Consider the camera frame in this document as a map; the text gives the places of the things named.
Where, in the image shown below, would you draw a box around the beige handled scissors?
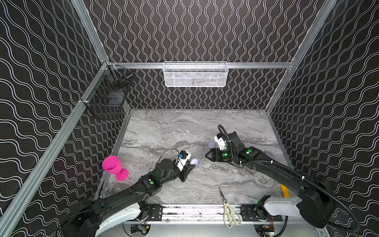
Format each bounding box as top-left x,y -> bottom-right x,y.
219,187 -> 242,229

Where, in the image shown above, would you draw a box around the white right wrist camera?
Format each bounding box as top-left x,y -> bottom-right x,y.
214,133 -> 228,151

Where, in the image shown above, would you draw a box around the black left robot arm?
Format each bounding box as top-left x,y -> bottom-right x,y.
56,159 -> 198,237

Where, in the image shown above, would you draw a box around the purple earbud charging case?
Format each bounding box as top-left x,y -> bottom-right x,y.
190,159 -> 198,166

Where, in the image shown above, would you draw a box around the aluminium corner frame post right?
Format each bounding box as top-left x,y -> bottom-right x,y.
265,0 -> 337,115

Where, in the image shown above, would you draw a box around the white wire basket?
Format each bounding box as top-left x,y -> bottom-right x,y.
162,65 -> 229,87

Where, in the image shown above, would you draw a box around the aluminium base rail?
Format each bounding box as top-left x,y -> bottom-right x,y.
121,204 -> 284,224

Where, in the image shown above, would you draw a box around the aluminium back horizontal bar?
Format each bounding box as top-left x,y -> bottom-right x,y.
110,62 -> 294,70

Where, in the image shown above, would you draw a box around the aluminium corner frame post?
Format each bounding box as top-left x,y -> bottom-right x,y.
72,0 -> 109,62
265,0 -> 337,115

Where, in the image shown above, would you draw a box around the pink plastic goblet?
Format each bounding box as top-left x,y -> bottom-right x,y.
102,156 -> 129,181

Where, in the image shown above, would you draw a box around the yellow object at table edge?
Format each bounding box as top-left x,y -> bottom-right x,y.
280,184 -> 290,198

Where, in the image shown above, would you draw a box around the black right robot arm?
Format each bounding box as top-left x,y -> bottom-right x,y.
205,124 -> 360,232

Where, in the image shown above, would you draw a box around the aluminium corner frame post left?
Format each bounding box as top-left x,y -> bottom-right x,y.
72,0 -> 109,62

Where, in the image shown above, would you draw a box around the black wire basket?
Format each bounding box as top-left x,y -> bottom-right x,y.
84,62 -> 134,120

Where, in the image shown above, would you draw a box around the grey purple glasses case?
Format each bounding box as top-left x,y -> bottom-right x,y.
264,152 -> 275,160

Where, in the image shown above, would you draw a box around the aluminium left side bar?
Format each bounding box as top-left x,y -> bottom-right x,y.
1,61 -> 108,237

